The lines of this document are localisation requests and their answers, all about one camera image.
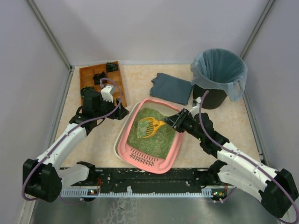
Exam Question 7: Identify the yellow plastic litter scoop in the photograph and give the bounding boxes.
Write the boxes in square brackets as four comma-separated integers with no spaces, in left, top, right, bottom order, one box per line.
[137,117,166,139]

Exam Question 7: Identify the pink litter box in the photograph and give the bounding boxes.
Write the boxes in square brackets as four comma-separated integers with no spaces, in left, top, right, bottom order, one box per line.
[114,98,184,174]

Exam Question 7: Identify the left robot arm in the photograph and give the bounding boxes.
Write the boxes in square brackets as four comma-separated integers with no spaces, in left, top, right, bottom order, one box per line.
[21,84,129,203]

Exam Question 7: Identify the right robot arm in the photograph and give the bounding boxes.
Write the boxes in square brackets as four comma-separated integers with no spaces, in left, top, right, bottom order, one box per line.
[163,109,299,219]

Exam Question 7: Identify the green cat litter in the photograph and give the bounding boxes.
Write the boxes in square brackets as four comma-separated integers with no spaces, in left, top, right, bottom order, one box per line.
[127,107,176,159]

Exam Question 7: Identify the folded grey-blue cloth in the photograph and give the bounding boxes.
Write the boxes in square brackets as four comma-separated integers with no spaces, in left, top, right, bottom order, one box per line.
[150,73,192,105]

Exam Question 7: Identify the black trash bin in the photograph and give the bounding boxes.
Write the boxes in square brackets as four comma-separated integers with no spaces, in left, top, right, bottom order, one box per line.
[192,85,227,110]

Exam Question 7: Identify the black green coiled item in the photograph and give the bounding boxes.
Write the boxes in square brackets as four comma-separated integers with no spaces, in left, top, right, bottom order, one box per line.
[80,86,95,98]

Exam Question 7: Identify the black coiled item middle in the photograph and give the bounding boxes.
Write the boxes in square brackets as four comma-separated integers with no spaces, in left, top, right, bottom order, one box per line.
[93,71,107,85]

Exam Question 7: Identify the black coiled item top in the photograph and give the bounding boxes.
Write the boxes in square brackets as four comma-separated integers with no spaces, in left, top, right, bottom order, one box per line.
[106,62,119,73]

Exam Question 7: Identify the wooden compartment tray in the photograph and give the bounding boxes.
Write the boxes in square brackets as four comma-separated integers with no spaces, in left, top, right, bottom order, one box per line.
[79,61,127,107]

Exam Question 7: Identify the blue plastic bin liner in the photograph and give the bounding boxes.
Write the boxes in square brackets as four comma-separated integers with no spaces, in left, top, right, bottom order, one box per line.
[190,49,248,102]

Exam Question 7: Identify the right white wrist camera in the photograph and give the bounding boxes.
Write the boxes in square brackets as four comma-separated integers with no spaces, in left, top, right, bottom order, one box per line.
[190,97,201,117]

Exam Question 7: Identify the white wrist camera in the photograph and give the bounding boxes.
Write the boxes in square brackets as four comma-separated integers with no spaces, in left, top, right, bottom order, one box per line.
[190,97,201,117]
[100,84,116,103]

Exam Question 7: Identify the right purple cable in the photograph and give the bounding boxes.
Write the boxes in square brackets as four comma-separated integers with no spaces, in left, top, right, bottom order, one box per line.
[198,90,299,224]

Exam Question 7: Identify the purple cable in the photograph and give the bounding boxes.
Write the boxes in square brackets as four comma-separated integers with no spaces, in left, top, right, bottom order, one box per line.
[198,90,299,224]
[21,78,123,201]

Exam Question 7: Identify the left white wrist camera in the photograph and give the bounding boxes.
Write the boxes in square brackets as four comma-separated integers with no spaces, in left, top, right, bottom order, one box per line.
[100,84,116,103]

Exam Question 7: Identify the black metal base rail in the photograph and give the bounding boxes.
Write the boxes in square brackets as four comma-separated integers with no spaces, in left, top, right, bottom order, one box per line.
[60,168,234,201]

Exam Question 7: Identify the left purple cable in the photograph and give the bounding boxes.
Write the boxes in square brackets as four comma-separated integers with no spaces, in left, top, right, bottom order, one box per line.
[21,78,123,201]

